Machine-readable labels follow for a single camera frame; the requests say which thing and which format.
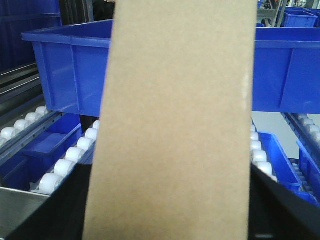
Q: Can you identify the blue bin on rollers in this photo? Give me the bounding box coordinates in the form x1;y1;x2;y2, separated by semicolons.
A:
22;20;320;117

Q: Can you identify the white roller track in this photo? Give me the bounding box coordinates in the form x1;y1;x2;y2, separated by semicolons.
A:
0;105;64;165
30;120;100;195

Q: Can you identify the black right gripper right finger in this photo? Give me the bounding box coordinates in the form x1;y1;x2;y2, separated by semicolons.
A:
248;164;320;240

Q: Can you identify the tall brown cardboard box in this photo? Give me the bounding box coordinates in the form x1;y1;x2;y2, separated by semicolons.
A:
83;0;257;240

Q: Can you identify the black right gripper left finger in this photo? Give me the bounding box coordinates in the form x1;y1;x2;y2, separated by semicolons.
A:
5;164;92;240

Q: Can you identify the left white roller track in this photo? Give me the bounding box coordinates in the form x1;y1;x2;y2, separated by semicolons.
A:
0;105;64;165

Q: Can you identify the stainless steel shelf lip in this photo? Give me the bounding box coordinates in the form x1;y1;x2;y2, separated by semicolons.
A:
0;187;49;240

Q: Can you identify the middle white roller track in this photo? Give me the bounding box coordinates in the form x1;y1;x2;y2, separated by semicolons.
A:
30;120;100;195

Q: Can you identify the right lower blue bin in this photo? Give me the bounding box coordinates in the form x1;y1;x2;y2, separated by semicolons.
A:
258;131;302;191

